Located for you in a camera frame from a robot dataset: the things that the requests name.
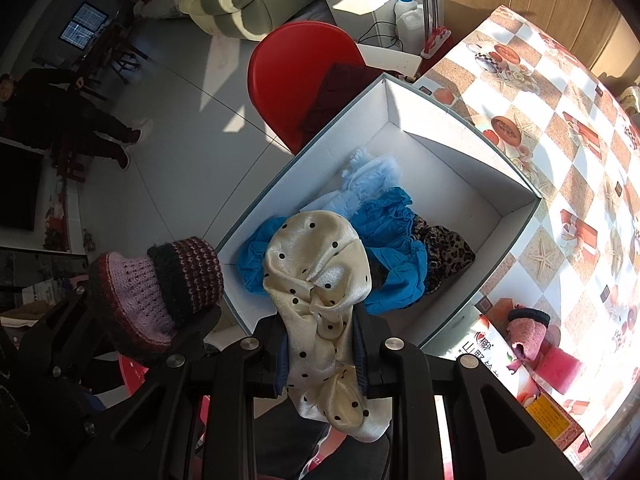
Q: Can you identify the white flat board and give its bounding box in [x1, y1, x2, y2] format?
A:
[356, 42, 424, 77]

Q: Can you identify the pale green sofa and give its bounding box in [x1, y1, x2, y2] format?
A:
[179, 0, 327, 44]

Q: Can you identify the white cardboard box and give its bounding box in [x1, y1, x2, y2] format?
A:
[214, 72, 542, 351]

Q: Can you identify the lit monitor screen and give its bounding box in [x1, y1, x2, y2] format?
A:
[58, 2, 109, 52]

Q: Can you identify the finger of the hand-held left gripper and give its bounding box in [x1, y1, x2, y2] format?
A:
[29, 286, 117, 382]
[169, 304, 223, 362]

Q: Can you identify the pink knit bootie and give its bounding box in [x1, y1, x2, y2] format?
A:
[506, 307, 552, 362]

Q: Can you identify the printed tissue box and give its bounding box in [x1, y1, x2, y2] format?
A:
[439, 310, 592, 455]

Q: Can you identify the white tv cabinet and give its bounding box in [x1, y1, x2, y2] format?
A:
[42, 179, 97, 254]

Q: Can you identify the dark wooden chair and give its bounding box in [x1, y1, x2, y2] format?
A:
[75, 24, 147, 92]

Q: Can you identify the black cable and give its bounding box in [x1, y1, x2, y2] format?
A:
[356, 20, 404, 52]

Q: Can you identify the pink foam sponge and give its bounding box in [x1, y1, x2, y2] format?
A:
[534, 345, 584, 395]

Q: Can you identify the cream patterned cloth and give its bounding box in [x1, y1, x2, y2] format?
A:
[619, 85, 640, 117]

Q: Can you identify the white pillow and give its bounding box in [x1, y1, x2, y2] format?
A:
[134, 0, 184, 22]

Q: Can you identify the red white mop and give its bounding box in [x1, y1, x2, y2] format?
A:
[417, 0, 454, 61]

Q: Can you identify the black television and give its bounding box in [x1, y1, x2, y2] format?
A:
[0, 142, 44, 232]

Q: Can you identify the red plastic chair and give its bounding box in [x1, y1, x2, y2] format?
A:
[247, 21, 368, 155]

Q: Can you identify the leopard print scrunchie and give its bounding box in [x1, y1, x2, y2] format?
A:
[409, 214, 477, 297]

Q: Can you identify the white plastic jug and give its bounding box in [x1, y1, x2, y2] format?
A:
[398, 7, 427, 37]

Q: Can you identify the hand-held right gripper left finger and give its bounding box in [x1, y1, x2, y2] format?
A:
[95, 314, 291, 480]

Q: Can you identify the checkered printed tablecloth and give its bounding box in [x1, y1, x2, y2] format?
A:
[414, 4, 640, 457]

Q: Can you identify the cream polka dot scrunchie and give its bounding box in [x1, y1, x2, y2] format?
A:
[262, 211, 392, 444]

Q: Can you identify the light blue fluffy scrunchie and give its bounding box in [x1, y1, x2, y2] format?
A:
[300, 148, 404, 222]

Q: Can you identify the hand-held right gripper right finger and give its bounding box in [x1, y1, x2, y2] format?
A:
[351, 309, 584, 480]

